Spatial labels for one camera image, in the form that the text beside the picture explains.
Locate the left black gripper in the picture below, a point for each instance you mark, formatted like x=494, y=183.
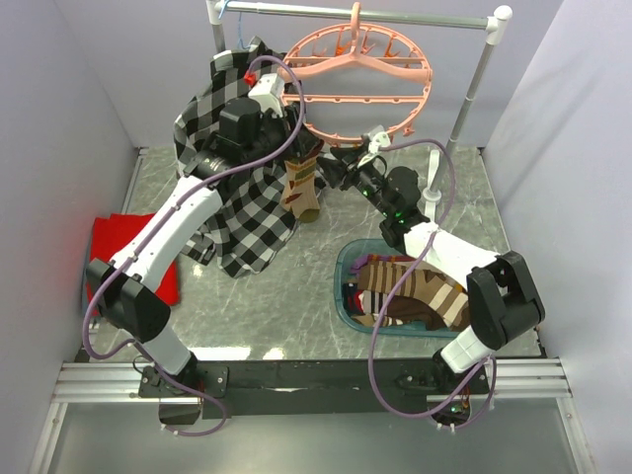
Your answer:
x=281, y=123

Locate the brown striped sock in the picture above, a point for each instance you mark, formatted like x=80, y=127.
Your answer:
x=425, y=297

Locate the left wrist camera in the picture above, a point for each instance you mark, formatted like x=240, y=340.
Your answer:
x=266, y=93

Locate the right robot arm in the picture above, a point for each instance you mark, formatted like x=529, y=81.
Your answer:
x=492, y=297

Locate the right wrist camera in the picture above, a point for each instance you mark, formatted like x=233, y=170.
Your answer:
x=372, y=144

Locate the teal plastic basket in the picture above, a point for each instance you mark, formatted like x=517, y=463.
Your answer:
x=351, y=259

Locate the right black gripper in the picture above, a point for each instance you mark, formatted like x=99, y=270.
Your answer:
x=335, y=172

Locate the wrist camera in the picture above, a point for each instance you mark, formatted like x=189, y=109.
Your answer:
x=372, y=144
x=266, y=93

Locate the black white checkered shirt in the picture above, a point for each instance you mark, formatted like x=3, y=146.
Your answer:
x=251, y=227

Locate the black base beam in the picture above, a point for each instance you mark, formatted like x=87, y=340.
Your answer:
x=306, y=387

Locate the metal clothes rack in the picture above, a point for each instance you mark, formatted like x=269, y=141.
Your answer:
x=493, y=26

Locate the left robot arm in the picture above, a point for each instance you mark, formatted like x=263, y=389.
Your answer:
x=124, y=288

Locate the beige striped sock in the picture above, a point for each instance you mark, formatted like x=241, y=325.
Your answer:
x=299, y=193

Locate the blue wire hanger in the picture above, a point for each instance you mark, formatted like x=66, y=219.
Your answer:
x=239, y=24

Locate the pink round clip hanger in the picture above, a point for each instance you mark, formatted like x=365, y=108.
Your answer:
x=358, y=79

